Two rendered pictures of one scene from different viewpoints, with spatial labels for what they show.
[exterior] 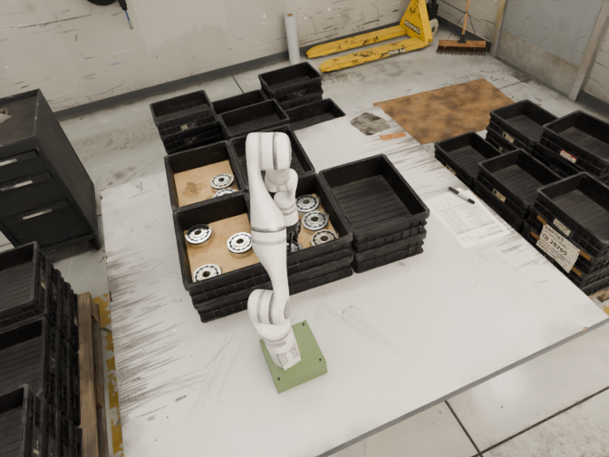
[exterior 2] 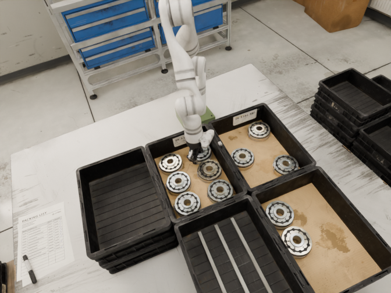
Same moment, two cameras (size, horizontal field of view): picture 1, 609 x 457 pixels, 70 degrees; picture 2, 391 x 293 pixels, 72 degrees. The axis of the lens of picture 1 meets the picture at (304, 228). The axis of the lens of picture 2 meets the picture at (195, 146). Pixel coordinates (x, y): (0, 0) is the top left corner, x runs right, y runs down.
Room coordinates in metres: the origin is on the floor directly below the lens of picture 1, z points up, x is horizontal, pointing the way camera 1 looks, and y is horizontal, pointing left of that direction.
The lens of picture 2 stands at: (1.81, 0.02, 1.82)
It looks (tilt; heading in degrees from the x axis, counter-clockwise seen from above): 51 degrees down; 177
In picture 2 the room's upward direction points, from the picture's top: 8 degrees counter-clockwise
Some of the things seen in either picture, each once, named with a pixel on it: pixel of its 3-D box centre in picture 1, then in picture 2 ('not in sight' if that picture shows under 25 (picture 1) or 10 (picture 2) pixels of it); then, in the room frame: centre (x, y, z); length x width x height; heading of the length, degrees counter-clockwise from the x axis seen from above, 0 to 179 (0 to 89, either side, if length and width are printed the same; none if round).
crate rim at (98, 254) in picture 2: (370, 192); (120, 195); (1.25, -0.27, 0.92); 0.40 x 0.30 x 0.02; 13
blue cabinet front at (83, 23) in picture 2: not in sight; (113, 31); (-0.71, -0.47, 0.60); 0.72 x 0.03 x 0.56; 107
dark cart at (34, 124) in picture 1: (37, 183); not in sight; (2.29, 1.63, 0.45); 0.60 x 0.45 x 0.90; 17
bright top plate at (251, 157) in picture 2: (240, 242); (242, 157); (1.14, 0.25, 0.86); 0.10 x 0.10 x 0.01
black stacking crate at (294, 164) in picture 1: (271, 165); (237, 267); (1.58, 0.11, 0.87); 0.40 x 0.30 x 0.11; 13
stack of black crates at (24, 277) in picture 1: (27, 307); not in sight; (1.36, 1.41, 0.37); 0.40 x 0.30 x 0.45; 17
